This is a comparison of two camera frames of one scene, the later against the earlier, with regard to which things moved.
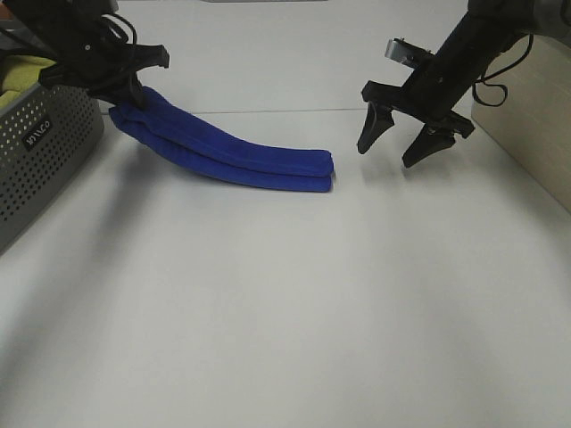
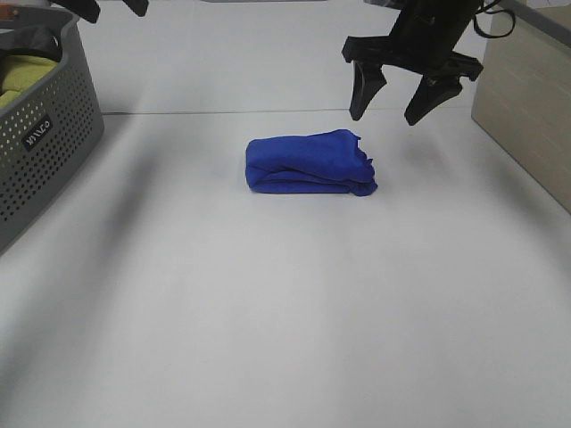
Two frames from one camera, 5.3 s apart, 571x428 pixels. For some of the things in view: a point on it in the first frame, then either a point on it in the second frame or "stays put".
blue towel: x=166 y=122 to x=327 y=162
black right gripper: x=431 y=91 to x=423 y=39
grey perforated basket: x=47 y=135 stays put
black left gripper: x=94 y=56 to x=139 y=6
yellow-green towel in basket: x=20 y=74 stays put
